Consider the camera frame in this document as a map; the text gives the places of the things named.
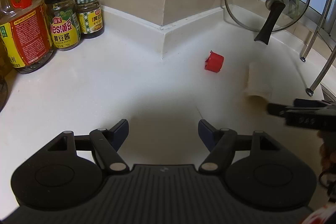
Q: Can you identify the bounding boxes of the white paper cup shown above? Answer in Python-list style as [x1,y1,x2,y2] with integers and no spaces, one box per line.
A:
[244,61,273,106]

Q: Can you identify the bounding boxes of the red plastic bottle cap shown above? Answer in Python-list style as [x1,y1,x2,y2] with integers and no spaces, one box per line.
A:
[205,51,224,73]

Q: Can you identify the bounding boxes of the person's right hand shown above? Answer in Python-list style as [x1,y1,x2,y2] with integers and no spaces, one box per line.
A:
[317,131,335,174]

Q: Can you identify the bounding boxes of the stainless steel sink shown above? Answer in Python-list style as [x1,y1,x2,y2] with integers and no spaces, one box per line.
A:
[321,85,336,103]

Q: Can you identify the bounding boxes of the dark soy sauce bottle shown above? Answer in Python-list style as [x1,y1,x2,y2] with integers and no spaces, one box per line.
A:
[0,41,11,111]

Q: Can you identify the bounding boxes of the yellow bean sauce jar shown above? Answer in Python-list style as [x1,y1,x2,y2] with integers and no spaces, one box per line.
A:
[45,0,81,51]

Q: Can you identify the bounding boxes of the checkered lid sauce jar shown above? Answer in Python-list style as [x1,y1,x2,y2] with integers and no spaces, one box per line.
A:
[75,0,104,39]

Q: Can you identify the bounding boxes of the stainless steel dish rack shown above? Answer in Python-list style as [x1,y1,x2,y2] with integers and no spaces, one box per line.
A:
[300,0,335,97]

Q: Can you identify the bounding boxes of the cooking oil bottle red handle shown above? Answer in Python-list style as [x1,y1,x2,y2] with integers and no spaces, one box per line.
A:
[1,0,55,74]

